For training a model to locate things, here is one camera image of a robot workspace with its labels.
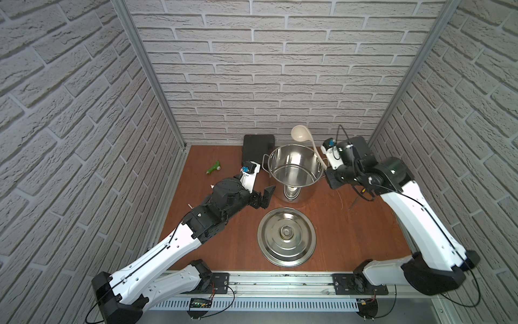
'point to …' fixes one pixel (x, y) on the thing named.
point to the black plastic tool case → (255, 146)
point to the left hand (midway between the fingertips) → (260, 175)
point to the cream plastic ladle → (300, 133)
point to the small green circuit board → (200, 302)
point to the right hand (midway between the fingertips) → (332, 171)
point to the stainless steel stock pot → (294, 169)
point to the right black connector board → (367, 308)
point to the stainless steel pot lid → (286, 237)
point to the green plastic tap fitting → (217, 167)
